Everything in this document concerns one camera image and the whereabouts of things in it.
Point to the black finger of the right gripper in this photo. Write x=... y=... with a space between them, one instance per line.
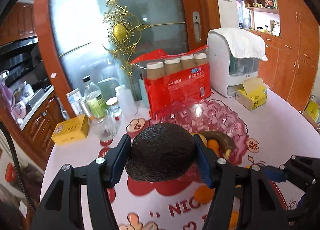
x=274 y=174

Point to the yellow tissue box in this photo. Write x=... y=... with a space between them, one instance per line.
x=253 y=94

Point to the dark avocado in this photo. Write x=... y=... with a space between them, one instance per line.
x=161 y=152

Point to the orange tangerine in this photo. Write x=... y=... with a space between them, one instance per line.
x=204 y=194
x=214 y=145
x=233 y=220

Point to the wooden open shelf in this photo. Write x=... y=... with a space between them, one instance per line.
x=265 y=16

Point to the clear drinking glass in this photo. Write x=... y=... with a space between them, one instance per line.
x=103 y=127

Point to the wooden wall cabinet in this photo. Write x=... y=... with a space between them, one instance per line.
x=293 y=56

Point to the silver door handle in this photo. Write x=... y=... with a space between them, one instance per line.
x=197 y=27

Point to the small metal can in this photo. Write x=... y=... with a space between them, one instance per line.
x=85 y=108

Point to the yellow-green round fruit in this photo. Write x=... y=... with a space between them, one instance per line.
x=204 y=140

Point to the green label glass bottle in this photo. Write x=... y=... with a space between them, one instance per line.
x=94 y=98

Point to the yellow flat box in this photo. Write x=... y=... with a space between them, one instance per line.
x=71 y=130

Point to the white countertop appliance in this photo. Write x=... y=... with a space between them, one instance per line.
x=227 y=73

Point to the white cloth on appliance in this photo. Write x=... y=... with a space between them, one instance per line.
x=242 y=43

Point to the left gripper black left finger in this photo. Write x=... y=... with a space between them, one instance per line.
x=60 y=208

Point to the pink glass fruit bowl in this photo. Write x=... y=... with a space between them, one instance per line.
x=209 y=116

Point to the small glass jar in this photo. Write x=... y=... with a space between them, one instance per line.
x=114 y=107

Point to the red paper cup package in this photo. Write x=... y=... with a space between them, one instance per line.
x=171 y=79

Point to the white plastic bottle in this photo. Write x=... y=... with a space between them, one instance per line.
x=126 y=101

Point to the overripe brown banana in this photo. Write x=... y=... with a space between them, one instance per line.
x=220 y=142

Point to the white carton box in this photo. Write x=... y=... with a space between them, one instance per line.
x=74 y=98

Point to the glass sliding door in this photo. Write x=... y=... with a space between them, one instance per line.
x=209 y=16

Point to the gold door ornament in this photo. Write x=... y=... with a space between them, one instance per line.
x=100 y=38

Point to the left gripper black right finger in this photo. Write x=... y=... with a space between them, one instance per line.
x=259 y=206

